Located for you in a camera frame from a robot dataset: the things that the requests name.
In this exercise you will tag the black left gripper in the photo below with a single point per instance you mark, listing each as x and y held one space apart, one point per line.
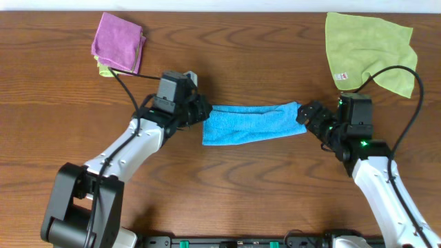
203 114

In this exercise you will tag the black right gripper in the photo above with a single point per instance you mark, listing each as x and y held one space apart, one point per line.
312 126

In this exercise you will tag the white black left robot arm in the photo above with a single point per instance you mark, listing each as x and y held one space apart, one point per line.
85 204

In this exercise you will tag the green microfiber cloth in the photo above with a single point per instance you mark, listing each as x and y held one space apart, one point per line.
358 47

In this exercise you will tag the folded green cloth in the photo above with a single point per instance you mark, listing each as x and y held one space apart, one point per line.
103 66

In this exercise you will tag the blue microfiber cloth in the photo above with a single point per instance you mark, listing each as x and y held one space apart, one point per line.
237 125

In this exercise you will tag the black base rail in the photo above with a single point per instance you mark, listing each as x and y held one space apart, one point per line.
296 241

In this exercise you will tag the folded purple cloth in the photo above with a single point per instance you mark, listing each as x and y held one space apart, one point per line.
120 42

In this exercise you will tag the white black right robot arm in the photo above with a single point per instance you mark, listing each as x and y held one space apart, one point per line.
368 162

